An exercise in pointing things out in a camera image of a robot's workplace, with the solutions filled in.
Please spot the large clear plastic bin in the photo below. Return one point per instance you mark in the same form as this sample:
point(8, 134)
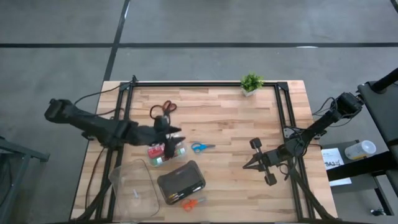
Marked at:
point(133, 189)

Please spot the smoked grey plastic bin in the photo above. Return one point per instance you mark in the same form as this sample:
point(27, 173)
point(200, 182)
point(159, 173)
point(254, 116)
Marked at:
point(182, 177)

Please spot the dark red scissors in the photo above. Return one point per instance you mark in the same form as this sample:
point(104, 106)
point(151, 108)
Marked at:
point(164, 107)

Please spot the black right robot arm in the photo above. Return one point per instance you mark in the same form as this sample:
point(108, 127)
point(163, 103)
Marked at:
point(326, 121)

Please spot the green paint bottle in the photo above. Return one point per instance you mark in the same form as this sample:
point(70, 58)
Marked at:
point(180, 153)

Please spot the black caster wheel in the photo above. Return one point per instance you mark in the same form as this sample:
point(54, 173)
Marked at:
point(377, 212)

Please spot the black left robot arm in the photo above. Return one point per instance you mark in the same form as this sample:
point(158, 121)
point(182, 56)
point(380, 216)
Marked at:
point(93, 124)

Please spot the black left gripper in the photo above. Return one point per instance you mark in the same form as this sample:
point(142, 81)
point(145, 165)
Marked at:
point(149, 133)

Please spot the small clear plastic bin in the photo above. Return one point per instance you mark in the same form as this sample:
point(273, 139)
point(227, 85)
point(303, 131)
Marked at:
point(168, 161)

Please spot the green plant in white pot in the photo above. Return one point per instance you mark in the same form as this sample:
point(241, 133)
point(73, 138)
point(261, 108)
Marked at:
point(251, 83)

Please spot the orange scissors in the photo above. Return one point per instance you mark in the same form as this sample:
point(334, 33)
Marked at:
point(189, 203)

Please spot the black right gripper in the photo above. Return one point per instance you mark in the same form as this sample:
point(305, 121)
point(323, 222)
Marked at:
point(276, 157)

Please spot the black metal stand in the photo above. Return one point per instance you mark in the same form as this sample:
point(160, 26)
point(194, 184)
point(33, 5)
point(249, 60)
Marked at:
point(379, 102)

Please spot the black aluminium table frame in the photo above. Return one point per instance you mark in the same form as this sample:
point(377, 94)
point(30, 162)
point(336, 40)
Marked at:
point(202, 84)

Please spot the blue scissors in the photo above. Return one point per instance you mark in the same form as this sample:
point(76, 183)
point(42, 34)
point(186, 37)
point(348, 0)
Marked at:
point(199, 147)

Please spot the grey side table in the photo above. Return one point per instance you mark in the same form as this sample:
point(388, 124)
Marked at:
point(365, 188)

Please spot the white paper sheet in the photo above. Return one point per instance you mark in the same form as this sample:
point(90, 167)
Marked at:
point(332, 158)

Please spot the red paint bottle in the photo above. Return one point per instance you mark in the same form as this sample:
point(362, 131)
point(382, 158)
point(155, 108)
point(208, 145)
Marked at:
point(155, 151)

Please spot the white plastic bottle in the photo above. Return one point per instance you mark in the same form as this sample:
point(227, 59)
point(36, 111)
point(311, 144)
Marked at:
point(360, 150)

